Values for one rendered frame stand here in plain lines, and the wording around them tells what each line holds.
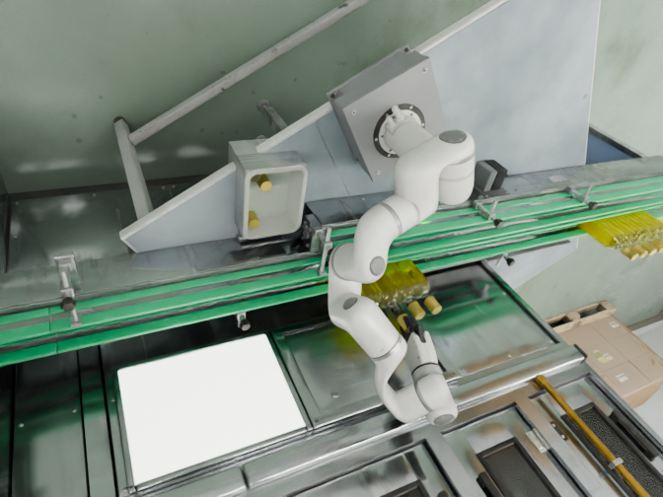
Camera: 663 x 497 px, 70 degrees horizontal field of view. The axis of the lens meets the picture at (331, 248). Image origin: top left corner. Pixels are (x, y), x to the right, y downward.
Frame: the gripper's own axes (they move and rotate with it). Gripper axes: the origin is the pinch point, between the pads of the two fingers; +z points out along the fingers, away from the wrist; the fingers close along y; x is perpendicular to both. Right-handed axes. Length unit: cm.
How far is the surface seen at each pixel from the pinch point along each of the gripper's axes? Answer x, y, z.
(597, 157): -113, 12, 82
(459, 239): -26.6, 6.1, 31.5
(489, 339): -34.8, -16.2, 6.4
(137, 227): 73, 15, 26
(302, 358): 28.9, -12.1, 0.4
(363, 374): 12.3, -12.3, -6.1
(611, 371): -311, -241, 133
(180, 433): 61, -11, -20
